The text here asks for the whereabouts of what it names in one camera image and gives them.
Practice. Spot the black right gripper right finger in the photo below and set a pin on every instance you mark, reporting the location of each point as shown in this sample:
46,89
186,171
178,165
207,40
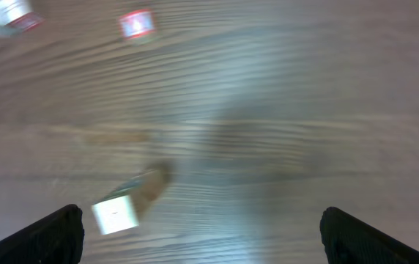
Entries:
348,240

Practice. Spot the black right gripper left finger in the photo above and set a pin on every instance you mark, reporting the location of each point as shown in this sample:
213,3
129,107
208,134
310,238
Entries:
55,239

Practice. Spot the plain wooden block yellow side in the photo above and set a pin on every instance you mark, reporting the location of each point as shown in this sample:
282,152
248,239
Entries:
114,215

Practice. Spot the red 3 wooden block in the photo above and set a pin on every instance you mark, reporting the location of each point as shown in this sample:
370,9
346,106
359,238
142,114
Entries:
156,177

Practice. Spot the wooden block yellow K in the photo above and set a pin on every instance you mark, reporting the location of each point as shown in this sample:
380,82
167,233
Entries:
132,188

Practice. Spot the wooden block red side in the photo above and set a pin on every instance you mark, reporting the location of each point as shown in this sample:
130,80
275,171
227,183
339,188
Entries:
19,15

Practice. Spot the red Y wooden block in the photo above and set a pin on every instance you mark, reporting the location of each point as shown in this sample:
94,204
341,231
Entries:
138,26

